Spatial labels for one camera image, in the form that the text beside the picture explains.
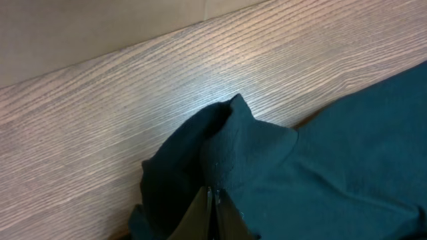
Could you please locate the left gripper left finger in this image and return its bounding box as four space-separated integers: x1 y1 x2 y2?
167 187 213 240

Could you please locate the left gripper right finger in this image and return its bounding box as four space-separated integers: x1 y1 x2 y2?
215 189 255 240

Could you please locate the black t-shirt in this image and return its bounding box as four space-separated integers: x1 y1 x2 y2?
128 63 426 239

